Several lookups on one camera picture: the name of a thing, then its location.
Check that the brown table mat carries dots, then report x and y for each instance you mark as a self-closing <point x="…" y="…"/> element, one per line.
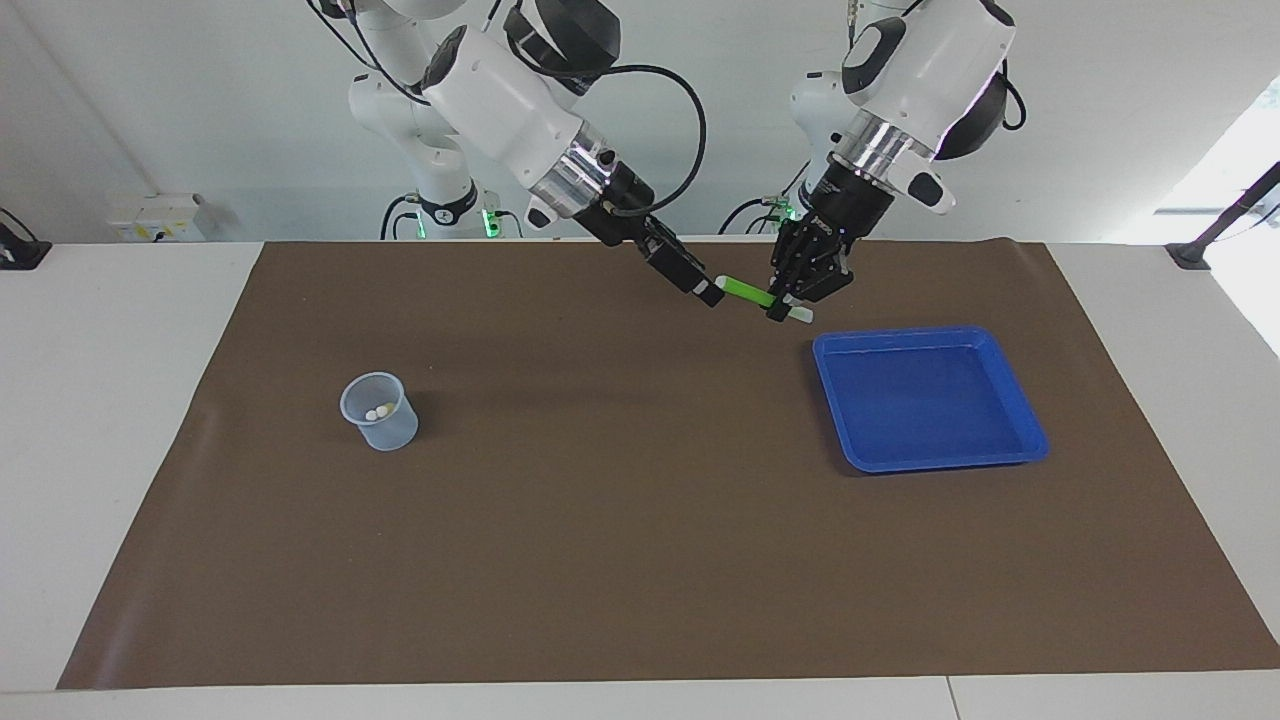
<point x="640" y="560"/>

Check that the blue plastic tray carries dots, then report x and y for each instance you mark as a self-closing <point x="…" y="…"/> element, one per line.
<point x="930" y="410"/>

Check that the black clamped stand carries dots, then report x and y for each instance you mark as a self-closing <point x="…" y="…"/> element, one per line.
<point x="1190" y="255"/>

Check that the translucent plastic cup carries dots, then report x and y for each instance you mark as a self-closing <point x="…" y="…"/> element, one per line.
<point x="390" y="435"/>

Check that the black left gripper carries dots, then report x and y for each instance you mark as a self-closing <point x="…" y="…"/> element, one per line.
<point x="845" y="205"/>

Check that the green pen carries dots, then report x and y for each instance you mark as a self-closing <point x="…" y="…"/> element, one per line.
<point x="745" y="290"/>

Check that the white wall socket box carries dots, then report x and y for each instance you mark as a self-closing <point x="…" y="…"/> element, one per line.
<point x="155" y="218"/>

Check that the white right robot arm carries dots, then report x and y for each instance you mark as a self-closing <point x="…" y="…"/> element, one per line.
<point x="500" y="90"/>

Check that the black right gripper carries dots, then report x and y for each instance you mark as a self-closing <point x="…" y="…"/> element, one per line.
<point x="625" y="205"/>

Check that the black table clamp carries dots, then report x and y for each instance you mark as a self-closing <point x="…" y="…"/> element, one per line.
<point x="20" y="255"/>

